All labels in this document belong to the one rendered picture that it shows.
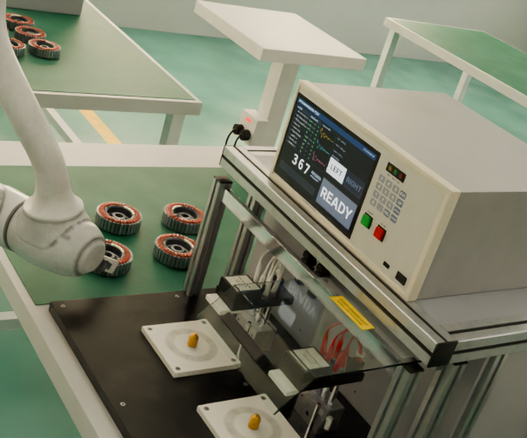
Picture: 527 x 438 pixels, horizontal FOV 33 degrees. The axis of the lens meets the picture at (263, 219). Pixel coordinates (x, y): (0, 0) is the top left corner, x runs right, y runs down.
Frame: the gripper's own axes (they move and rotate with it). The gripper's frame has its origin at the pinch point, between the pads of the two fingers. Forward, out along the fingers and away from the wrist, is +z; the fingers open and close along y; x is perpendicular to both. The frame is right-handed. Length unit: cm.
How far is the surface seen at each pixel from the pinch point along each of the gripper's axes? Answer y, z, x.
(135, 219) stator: -7.8, 20.2, 9.9
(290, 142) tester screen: 33, -11, 40
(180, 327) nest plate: 28.1, 0.3, -2.3
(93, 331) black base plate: 18.9, -12.2, -10.9
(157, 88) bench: -78, 95, 49
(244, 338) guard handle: 58, -38, 7
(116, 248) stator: -0.4, 9.0, 2.7
